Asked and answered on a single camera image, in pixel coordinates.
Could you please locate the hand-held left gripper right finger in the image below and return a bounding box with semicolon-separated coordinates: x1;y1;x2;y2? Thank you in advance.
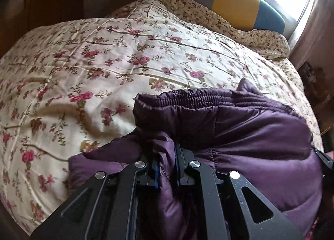
174;142;305;240

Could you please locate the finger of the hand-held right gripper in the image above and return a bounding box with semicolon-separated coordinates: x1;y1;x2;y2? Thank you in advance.
314;149;334;178

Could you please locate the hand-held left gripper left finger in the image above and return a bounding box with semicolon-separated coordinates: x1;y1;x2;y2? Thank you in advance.
31;151;160;240

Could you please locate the purple puffer jacket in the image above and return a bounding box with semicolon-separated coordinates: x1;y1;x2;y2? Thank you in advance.
68;78;325;240

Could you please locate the cluttered wooden desk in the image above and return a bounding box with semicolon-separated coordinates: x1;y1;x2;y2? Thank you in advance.
299;61;334;136

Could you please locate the cream floral quilt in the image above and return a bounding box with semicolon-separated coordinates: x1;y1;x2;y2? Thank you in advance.
0;17;325;235

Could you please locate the long pale patterned curtain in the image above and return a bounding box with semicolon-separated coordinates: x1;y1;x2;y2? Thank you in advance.
288;0;334;71

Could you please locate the floral pillow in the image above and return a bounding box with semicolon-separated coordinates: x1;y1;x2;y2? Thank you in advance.
106;0;291;60

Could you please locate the grey yellow blue headboard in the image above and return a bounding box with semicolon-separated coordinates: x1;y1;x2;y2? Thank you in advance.
162;0;285;32

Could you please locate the brown wooden wardrobe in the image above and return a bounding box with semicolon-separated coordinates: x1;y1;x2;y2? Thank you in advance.
0;0;86;58

